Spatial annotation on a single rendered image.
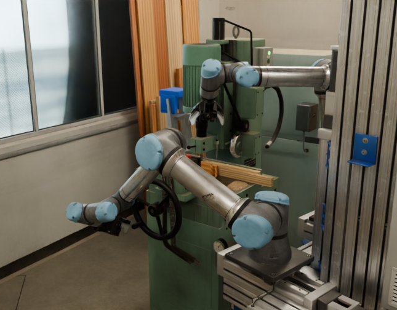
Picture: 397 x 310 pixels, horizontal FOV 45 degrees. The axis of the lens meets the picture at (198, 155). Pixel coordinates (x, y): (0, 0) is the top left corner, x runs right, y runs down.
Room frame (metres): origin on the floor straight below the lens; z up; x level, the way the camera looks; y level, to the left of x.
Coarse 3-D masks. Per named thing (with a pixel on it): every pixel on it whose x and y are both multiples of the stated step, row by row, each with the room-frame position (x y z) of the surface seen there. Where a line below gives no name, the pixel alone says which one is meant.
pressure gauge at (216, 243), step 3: (216, 240) 1.89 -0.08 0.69; (219, 240) 1.88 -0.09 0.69; (222, 240) 1.89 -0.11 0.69; (213, 243) 1.90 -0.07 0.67; (216, 243) 1.89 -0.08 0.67; (219, 243) 1.88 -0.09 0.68; (222, 243) 1.87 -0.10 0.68; (225, 243) 1.88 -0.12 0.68; (213, 246) 1.90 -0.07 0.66; (216, 246) 1.89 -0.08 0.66; (219, 246) 1.88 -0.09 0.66; (222, 246) 1.87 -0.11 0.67; (225, 246) 1.88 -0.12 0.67; (216, 249) 1.89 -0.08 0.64; (219, 249) 1.88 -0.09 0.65; (222, 249) 1.87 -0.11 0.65
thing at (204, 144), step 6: (192, 138) 2.19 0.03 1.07; (198, 138) 2.19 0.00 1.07; (204, 138) 2.19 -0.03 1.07; (210, 138) 2.22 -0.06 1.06; (216, 138) 2.26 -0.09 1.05; (192, 144) 2.19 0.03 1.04; (198, 144) 2.17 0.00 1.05; (204, 144) 2.18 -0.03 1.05; (210, 144) 2.22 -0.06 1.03; (192, 150) 2.19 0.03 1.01; (198, 150) 2.17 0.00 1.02; (204, 150) 2.18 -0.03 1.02; (210, 150) 2.22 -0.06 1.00
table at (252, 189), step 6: (222, 180) 2.07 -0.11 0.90; (228, 180) 2.07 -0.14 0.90; (234, 180) 2.07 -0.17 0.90; (240, 180) 2.07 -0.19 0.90; (246, 186) 1.99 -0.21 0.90; (252, 186) 2.00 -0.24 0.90; (258, 186) 2.05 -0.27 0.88; (156, 192) 2.05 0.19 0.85; (234, 192) 1.92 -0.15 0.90; (240, 192) 1.92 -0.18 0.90; (246, 192) 1.96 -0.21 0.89; (252, 192) 2.01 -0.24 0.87; (180, 198) 1.97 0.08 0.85; (186, 198) 1.96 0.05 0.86; (192, 198) 1.99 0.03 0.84
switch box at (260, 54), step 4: (256, 48) 2.36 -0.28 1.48; (260, 48) 2.35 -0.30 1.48; (264, 48) 2.35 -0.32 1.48; (268, 48) 2.38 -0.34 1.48; (272, 48) 2.41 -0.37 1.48; (256, 52) 2.36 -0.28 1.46; (260, 52) 2.35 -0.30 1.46; (264, 52) 2.34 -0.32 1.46; (272, 52) 2.41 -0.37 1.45; (256, 56) 2.36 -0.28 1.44; (260, 56) 2.35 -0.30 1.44; (264, 56) 2.34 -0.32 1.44; (272, 56) 2.41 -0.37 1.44; (256, 60) 2.36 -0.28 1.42; (260, 60) 2.35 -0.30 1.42; (264, 60) 2.35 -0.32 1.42; (272, 60) 2.41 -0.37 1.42; (256, 64) 2.36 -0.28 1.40; (260, 64) 2.35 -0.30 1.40; (264, 64) 2.35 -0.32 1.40; (272, 64) 2.42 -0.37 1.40
